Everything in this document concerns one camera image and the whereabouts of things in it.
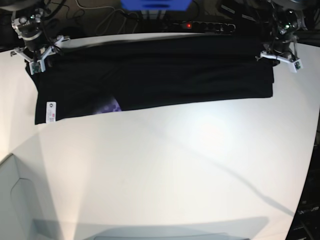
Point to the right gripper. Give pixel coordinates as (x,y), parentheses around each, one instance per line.
(43,53)

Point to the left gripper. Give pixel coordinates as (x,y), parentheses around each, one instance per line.
(290,54)

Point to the black T-shirt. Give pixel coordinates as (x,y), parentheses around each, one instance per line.
(137,75)

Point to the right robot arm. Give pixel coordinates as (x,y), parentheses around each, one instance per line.
(30,27)

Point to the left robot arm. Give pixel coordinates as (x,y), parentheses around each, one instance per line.
(281,46)

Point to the white T-shirt label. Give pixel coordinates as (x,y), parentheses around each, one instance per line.
(51,112)

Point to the black power strip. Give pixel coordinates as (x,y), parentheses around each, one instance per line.
(202,27)

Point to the blue plastic box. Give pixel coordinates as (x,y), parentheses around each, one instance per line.
(146,5)

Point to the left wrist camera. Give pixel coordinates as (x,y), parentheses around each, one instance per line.
(295,65)

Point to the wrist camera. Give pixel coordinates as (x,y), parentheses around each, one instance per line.
(295,65)
(37,67)

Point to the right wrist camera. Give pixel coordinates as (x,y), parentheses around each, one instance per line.
(37,67)

